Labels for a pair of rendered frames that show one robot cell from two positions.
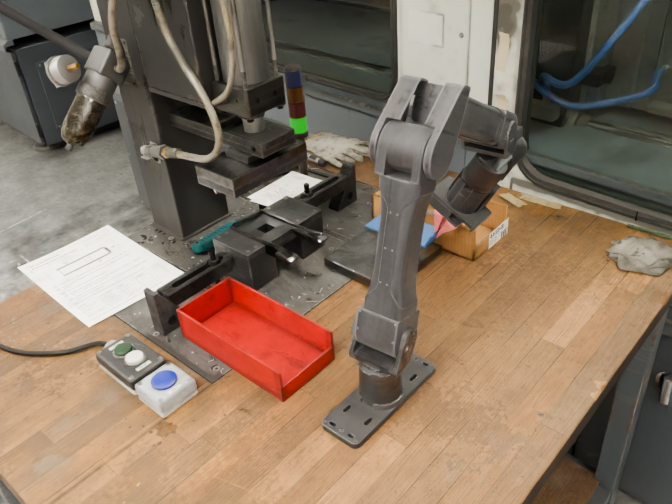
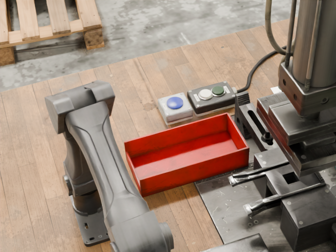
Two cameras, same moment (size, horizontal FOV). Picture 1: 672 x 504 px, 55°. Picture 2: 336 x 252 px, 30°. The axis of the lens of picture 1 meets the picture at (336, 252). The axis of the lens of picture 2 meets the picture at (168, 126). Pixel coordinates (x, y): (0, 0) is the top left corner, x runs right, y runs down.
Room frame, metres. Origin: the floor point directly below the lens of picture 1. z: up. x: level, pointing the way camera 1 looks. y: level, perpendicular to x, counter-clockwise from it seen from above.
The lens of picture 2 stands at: (1.25, -0.68, 1.97)
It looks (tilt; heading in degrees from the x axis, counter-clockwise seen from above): 46 degrees down; 120
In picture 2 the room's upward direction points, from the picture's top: 4 degrees counter-clockwise
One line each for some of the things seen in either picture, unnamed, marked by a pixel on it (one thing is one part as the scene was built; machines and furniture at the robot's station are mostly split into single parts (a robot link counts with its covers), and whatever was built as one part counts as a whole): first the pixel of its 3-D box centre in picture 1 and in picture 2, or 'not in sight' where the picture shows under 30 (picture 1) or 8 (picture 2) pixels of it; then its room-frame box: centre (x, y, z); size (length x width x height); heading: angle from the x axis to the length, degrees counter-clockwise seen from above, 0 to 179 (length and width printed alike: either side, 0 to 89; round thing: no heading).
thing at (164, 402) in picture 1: (168, 394); (175, 112); (0.73, 0.28, 0.90); 0.07 x 0.07 x 0.06; 46
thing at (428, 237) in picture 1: (407, 223); not in sight; (1.06, -0.14, 0.98); 0.15 x 0.07 x 0.03; 49
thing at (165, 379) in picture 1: (164, 382); (175, 104); (0.73, 0.28, 0.93); 0.04 x 0.04 x 0.02
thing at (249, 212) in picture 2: (309, 234); (262, 205); (1.04, 0.05, 0.98); 0.07 x 0.02 x 0.01; 46
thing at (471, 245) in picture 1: (438, 214); not in sight; (1.15, -0.22, 0.93); 0.25 x 0.13 x 0.08; 46
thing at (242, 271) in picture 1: (271, 243); (295, 196); (1.08, 0.13, 0.94); 0.20 x 0.10 x 0.07; 136
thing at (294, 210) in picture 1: (268, 225); (297, 183); (1.08, 0.13, 0.98); 0.20 x 0.10 x 0.01; 136
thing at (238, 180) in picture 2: (280, 253); (246, 176); (0.98, 0.10, 0.98); 0.07 x 0.02 x 0.01; 46
